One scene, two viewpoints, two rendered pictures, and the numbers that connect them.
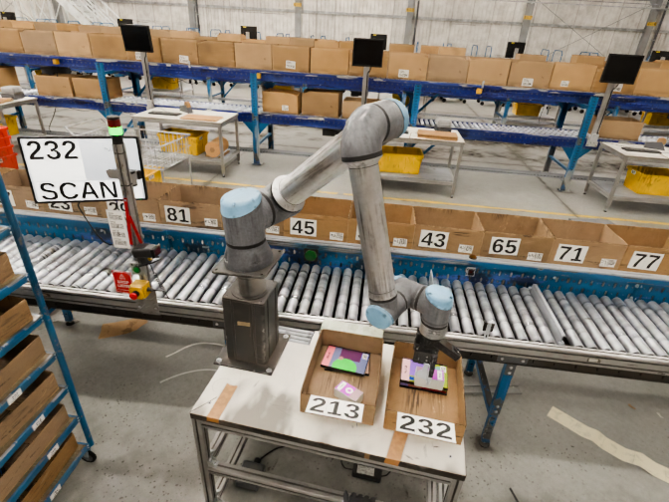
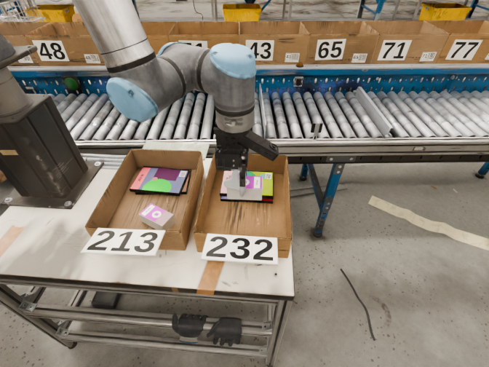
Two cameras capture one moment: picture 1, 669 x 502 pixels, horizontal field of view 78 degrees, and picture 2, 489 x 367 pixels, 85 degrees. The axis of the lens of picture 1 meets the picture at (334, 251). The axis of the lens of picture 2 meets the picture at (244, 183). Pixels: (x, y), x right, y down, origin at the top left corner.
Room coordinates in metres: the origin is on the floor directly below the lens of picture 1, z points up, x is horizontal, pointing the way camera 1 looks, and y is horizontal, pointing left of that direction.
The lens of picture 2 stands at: (0.56, -0.31, 1.47)
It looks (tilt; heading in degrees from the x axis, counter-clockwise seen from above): 43 degrees down; 354
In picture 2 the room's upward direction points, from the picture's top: straight up
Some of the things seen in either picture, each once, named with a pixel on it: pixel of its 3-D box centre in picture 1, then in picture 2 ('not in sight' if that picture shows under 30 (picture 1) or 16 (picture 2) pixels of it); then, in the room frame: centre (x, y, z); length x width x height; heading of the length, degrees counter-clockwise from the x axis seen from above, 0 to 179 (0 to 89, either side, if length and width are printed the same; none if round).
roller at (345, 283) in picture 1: (343, 294); (172, 116); (1.92, -0.07, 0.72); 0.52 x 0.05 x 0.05; 175
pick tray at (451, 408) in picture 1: (424, 387); (247, 198); (1.19, -0.39, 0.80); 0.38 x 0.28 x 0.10; 169
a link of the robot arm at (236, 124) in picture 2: (433, 328); (235, 117); (1.12, -0.35, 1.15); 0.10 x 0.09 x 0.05; 170
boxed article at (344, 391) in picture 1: (348, 394); (157, 218); (1.15, -0.09, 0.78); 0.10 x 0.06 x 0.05; 54
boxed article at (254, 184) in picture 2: (429, 377); (244, 187); (1.12, -0.37, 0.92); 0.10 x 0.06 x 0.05; 81
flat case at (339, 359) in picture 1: (345, 360); (161, 180); (1.34, -0.08, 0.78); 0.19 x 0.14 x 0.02; 76
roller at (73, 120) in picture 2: not in sight; (77, 117); (1.97, 0.45, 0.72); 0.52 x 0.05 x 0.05; 175
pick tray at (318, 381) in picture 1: (344, 372); (154, 194); (1.25, -0.07, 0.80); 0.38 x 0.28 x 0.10; 171
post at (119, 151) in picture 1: (135, 236); not in sight; (1.74, 0.95, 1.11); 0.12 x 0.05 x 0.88; 85
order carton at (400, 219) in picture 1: (380, 224); (207, 43); (2.35, -0.28, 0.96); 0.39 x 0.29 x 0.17; 85
